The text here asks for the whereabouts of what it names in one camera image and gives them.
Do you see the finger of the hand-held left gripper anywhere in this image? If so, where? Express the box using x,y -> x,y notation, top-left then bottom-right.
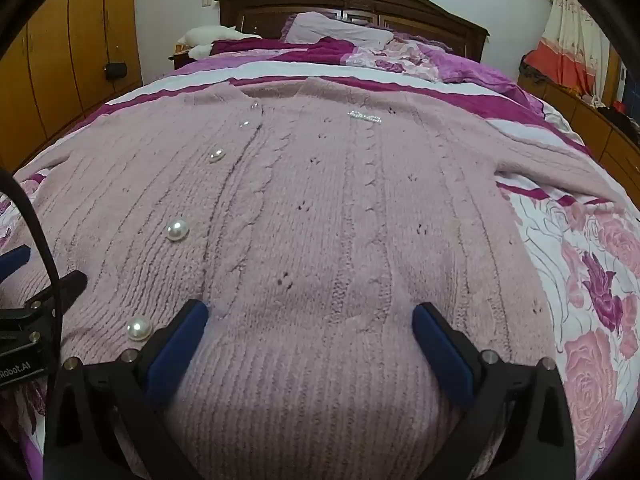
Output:
22,270 -> 88,318
0,245 -> 32,286

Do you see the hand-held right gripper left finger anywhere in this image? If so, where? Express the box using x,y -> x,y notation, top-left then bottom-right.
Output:
44,299 -> 210,480

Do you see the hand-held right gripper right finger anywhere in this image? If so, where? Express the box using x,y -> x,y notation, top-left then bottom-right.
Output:
411,302 -> 576,480

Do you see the pink knit cardigan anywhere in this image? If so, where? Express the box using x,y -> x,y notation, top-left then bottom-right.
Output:
0,77 -> 628,480

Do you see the dark clothes pile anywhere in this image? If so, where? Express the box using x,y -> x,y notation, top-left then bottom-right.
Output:
597,102 -> 640,141

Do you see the pink floral striped quilt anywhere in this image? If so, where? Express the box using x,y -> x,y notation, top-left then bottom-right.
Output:
0,37 -> 640,480

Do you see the orange wooden wardrobe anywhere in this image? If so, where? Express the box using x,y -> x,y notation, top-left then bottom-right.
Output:
0,0 -> 143,171

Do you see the wooden dresser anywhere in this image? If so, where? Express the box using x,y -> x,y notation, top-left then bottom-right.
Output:
517,67 -> 640,186

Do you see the white plush toy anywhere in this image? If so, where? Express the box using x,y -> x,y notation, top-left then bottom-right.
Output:
177,25 -> 261,58

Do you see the pink pillow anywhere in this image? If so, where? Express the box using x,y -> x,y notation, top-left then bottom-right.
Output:
285,11 -> 396,48

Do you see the dark wooden headboard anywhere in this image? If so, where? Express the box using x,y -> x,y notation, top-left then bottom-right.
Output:
216,0 -> 490,63

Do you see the black cable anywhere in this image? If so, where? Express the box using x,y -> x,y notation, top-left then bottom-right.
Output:
0,167 -> 68,391

